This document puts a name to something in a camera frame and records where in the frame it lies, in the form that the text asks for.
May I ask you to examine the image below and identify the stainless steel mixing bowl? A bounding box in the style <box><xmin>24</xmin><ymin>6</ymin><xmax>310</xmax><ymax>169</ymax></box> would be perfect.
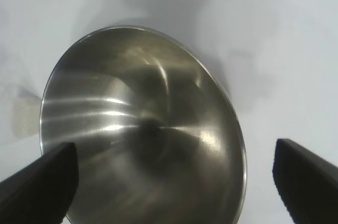
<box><xmin>39</xmin><ymin>25</ymin><xmax>249</xmax><ymax>224</ymax></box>

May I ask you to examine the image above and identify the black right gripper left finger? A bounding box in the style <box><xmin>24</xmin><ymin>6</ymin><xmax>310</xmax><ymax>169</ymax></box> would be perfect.
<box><xmin>0</xmin><ymin>142</ymin><xmax>80</xmax><ymax>224</ymax></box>

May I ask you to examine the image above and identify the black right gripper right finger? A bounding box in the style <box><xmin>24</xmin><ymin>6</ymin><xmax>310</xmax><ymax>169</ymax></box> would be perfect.
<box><xmin>271</xmin><ymin>138</ymin><xmax>338</xmax><ymax>224</ymax></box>

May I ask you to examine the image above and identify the clear plastic measuring cup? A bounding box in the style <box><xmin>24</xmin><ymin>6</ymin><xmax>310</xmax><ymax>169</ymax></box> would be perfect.
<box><xmin>12</xmin><ymin>83</ymin><xmax>44</xmax><ymax>140</ymax></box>

